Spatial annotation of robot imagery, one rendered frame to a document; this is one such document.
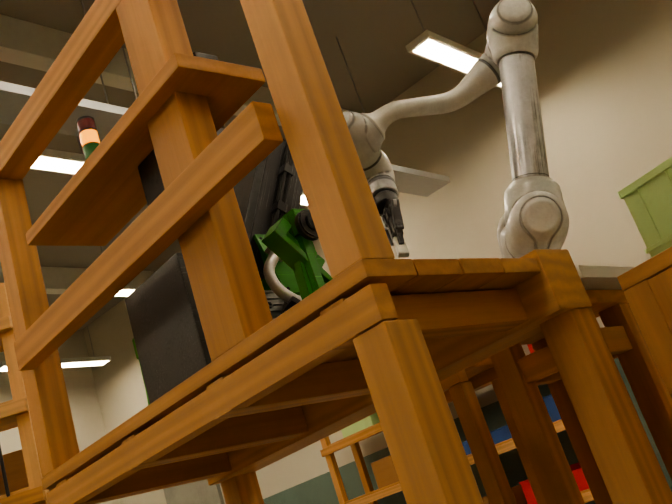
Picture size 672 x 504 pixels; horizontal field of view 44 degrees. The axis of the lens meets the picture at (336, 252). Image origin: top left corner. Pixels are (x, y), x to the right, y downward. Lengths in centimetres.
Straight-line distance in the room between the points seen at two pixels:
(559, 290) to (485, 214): 642
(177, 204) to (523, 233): 90
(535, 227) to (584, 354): 42
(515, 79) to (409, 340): 113
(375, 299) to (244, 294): 42
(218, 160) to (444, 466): 78
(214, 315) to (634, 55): 645
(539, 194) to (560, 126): 585
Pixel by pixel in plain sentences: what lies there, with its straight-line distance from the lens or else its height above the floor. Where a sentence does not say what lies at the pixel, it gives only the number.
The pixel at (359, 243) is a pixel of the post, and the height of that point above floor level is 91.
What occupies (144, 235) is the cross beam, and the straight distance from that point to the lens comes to 201.
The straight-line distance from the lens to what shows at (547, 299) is 193.
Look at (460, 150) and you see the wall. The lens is 859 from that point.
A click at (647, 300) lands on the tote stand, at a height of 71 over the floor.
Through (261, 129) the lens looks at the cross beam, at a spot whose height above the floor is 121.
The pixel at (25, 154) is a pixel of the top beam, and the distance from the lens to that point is 285.
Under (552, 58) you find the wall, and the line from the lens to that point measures 828.
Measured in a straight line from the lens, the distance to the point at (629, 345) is 247.
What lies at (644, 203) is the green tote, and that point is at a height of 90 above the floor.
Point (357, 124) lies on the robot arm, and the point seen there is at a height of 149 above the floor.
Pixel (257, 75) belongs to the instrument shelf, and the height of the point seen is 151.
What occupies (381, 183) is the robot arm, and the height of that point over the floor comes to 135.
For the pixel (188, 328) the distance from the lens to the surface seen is 216.
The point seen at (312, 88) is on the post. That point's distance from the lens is 168.
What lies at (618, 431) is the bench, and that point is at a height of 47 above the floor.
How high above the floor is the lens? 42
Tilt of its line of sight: 19 degrees up
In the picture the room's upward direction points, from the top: 19 degrees counter-clockwise
